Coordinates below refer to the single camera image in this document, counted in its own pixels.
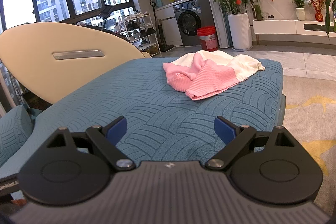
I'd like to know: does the grey washing machine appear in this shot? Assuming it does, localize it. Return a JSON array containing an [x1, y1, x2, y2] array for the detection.
[[174, 0, 202, 46]]

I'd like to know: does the upright vacuum cleaner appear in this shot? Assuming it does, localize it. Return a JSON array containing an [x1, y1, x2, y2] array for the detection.
[[148, 0, 174, 52]]

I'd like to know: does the beige massage chair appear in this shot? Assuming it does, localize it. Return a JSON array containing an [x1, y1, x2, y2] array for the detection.
[[0, 21, 153, 105]]

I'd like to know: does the white television cabinet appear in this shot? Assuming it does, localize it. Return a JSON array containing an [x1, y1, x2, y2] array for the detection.
[[252, 19, 336, 42]]

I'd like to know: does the white shoe rack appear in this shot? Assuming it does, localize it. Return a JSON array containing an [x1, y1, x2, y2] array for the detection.
[[114, 13, 162, 55]]

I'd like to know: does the red vase with flowers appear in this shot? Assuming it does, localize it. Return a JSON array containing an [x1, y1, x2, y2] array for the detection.
[[310, 0, 326, 22]]

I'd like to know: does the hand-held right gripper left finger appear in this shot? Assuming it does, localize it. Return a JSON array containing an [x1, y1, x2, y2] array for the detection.
[[47, 116, 136, 171]]

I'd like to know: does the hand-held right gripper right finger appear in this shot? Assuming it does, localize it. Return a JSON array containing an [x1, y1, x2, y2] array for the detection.
[[205, 116, 296, 170]]

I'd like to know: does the small potted green plant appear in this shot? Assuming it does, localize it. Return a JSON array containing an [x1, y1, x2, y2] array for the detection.
[[291, 0, 307, 21]]

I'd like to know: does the pink and white knit sweater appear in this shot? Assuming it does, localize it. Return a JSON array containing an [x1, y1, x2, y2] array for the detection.
[[163, 50, 266, 101]]

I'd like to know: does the large green leaf plant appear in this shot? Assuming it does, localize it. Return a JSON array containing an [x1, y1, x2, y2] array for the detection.
[[324, 0, 336, 41]]

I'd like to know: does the black framed window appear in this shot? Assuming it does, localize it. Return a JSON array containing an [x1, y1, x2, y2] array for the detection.
[[0, 0, 135, 33]]

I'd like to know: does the red plastic bucket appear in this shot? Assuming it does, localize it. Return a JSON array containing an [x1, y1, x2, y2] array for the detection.
[[196, 26, 218, 51]]

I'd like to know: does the blue textured cushion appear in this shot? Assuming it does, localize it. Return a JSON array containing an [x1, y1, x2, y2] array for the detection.
[[0, 106, 35, 167]]

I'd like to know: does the grey and yellow rug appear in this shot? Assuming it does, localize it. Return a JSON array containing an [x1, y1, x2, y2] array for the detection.
[[282, 74, 336, 177]]

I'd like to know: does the black exercise machine console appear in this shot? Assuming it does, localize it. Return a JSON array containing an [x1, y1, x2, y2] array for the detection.
[[98, 6, 116, 30]]

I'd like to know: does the white ribbed planter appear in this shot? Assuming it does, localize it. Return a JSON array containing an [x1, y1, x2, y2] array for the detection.
[[227, 13, 253, 51]]

